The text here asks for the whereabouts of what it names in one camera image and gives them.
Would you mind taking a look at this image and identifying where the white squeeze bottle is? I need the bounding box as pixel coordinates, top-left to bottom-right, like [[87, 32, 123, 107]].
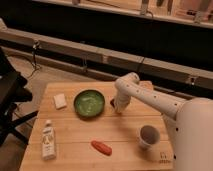
[[42, 120, 56, 160]]

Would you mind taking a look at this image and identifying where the black chair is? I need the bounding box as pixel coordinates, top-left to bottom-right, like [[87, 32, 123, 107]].
[[0, 47, 37, 146]]

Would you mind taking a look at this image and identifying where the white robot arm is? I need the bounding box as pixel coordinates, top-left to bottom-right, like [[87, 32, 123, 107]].
[[114, 72, 213, 171]]

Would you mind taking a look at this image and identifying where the white paper cup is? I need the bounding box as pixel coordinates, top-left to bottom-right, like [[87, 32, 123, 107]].
[[139, 125, 160, 150]]

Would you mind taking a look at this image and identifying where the black cable on floor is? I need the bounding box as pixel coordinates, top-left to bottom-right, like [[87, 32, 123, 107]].
[[26, 40, 44, 79]]

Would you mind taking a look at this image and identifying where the red carrot-shaped toy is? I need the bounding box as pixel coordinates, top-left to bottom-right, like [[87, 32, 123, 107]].
[[91, 140, 112, 156]]

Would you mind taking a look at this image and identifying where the green bowl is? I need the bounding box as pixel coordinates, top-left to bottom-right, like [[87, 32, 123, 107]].
[[73, 89, 105, 118]]

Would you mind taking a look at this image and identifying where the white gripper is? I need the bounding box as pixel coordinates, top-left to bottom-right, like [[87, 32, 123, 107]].
[[110, 93, 129, 113]]

